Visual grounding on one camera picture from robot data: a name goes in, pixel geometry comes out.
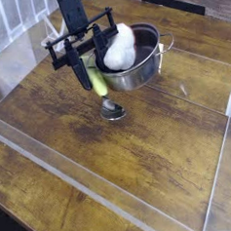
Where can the clear acrylic barrier frame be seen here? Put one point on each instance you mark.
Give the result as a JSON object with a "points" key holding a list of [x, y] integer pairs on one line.
{"points": [[166, 166]]}

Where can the small steel pot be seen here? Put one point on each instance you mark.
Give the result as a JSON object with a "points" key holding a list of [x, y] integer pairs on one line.
{"points": [[150, 45]]}

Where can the black strip on table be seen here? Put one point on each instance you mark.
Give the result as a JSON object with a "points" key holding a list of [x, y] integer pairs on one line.
{"points": [[180, 5]]}

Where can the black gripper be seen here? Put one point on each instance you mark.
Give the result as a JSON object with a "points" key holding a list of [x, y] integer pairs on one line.
{"points": [[83, 34]]}

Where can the green handled metal spoon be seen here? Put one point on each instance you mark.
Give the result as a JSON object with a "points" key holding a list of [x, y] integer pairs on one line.
{"points": [[109, 109]]}

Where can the white plush mushroom toy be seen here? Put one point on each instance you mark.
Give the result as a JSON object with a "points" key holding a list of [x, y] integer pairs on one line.
{"points": [[121, 51]]}

